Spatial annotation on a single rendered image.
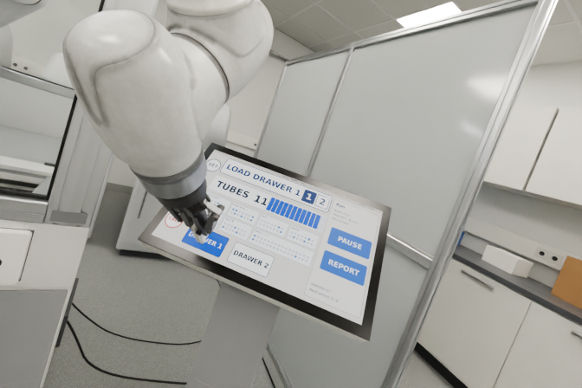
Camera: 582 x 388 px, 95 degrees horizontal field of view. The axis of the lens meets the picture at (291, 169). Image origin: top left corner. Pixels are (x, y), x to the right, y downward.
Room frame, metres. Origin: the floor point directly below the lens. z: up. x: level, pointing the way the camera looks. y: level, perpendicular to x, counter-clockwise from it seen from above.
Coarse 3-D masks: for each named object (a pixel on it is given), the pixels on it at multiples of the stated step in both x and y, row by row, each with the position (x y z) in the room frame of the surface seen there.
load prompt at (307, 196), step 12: (228, 168) 0.70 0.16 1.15; (240, 168) 0.70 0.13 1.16; (252, 168) 0.71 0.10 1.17; (252, 180) 0.68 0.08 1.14; (264, 180) 0.69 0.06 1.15; (276, 180) 0.69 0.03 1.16; (288, 180) 0.70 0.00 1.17; (276, 192) 0.67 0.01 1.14; (288, 192) 0.67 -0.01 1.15; (300, 192) 0.68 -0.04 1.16; (312, 192) 0.68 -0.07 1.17; (312, 204) 0.66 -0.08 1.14; (324, 204) 0.66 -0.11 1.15
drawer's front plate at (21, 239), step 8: (0, 232) 0.48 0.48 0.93; (8, 232) 0.48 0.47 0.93; (16, 232) 0.49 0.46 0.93; (24, 232) 0.50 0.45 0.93; (0, 240) 0.48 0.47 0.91; (8, 240) 0.48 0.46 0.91; (16, 240) 0.49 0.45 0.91; (24, 240) 0.50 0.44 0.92; (0, 248) 0.48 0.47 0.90; (8, 248) 0.48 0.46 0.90; (16, 248) 0.49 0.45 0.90; (24, 248) 0.50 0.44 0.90; (0, 256) 0.48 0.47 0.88; (8, 256) 0.49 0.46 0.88; (16, 256) 0.49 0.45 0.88; (24, 256) 0.50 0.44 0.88; (8, 264) 0.49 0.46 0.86; (16, 264) 0.49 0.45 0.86; (0, 272) 0.48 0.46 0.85; (8, 272) 0.49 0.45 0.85; (16, 272) 0.50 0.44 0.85; (0, 280) 0.49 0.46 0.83; (8, 280) 0.49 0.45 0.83; (16, 280) 0.50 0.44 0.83
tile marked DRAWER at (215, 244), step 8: (216, 232) 0.58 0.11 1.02; (184, 240) 0.56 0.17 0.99; (192, 240) 0.57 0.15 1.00; (208, 240) 0.57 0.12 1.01; (216, 240) 0.57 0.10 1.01; (224, 240) 0.57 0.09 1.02; (200, 248) 0.56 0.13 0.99; (208, 248) 0.56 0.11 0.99; (216, 248) 0.56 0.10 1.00; (224, 248) 0.56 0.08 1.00; (216, 256) 0.55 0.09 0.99
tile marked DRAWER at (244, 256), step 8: (232, 248) 0.57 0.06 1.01; (240, 248) 0.57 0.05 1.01; (248, 248) 0.57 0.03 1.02; (232, 256) 0.55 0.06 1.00; (240, 256) 0.56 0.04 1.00; (248, 256) 0.56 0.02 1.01; (256, 256) 0.56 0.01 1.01; (264, 256) 0.56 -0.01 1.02; (272, 256) 0.56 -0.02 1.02; (240, 264) 0.55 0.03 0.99; (248, 264) 0.55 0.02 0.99; (256, 264) 0.55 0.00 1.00; (264, 264) 0.55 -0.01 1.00; (272, 264) 0.55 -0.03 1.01; (256, 272) 0.54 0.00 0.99; (264, 272) 0.54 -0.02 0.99
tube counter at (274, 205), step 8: (256, 192) 0.66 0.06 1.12; (256, 200) 0.65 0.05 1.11; (264, 200) 0.65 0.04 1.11; (272, 200) 0.65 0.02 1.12; (280, 200) 0.66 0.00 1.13; (264, 208) 0.64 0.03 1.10; (272, 208) 0.64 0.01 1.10; (280, 208) 0.64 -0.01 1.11; (288, 208) 0.64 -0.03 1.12; (296, 208) 0.65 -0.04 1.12; (280, 216) 0.63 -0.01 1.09; (288, 216) 0.63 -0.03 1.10; (296, 216) 0.63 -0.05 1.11; (304, 216) 0.64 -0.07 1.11; (312, 216) 0.64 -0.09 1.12; (320, 216) 0.64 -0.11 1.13; (304, 224) 0.62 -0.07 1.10; (312, 224) 0.62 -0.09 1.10; (320, 224) 0.63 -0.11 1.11
